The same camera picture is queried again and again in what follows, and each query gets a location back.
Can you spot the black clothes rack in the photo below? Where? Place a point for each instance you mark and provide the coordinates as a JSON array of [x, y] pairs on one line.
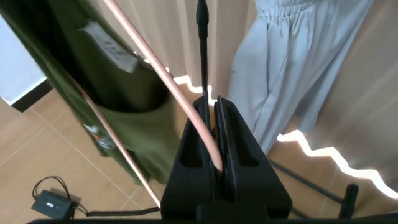
[[202, 31]]

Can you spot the black power adapter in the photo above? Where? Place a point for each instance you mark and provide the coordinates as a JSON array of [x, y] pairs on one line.
[[51, 203]]

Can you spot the pink clothes hanger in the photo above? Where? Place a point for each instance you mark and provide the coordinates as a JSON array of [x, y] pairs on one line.
[[168, 81]]

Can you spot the dark green garment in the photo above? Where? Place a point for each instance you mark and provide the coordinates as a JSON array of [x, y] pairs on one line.
[[140, 130]]

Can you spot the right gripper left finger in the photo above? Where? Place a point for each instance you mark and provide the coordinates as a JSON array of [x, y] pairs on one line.
[[189, 180]]

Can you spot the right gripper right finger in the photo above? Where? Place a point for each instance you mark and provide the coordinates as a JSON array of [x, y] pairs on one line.
[[255, 180]]

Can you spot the pale grey shorts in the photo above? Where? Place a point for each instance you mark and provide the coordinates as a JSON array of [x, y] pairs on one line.
[[280, 62]]

